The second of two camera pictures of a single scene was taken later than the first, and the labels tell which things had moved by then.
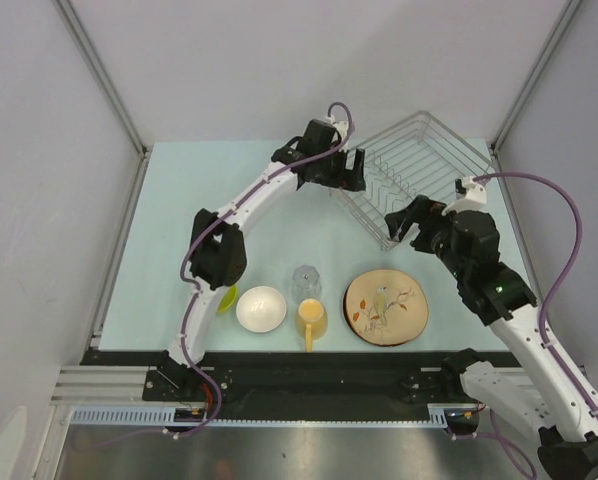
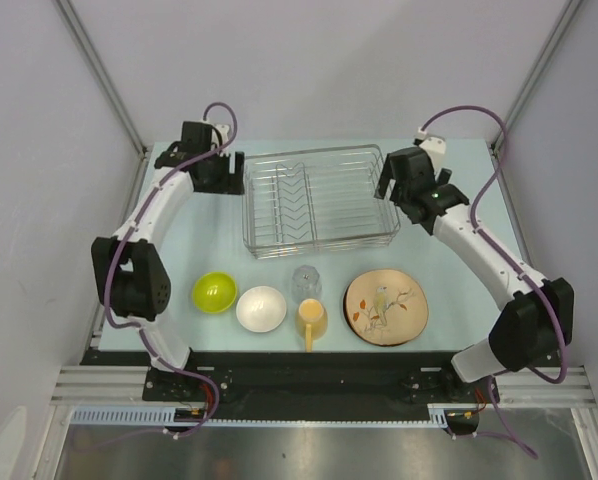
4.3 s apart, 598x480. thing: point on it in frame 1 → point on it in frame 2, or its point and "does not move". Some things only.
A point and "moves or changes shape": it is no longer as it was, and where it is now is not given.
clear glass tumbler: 306,284 does not move
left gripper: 347,179 → 231,183
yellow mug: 311,320 does not move
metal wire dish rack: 417,159 moves or changes shape
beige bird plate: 386,307 does not move
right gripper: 423,210 → 384,180
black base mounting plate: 268,380 does not move
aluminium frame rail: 105,386 does not move
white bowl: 261,309 does not move
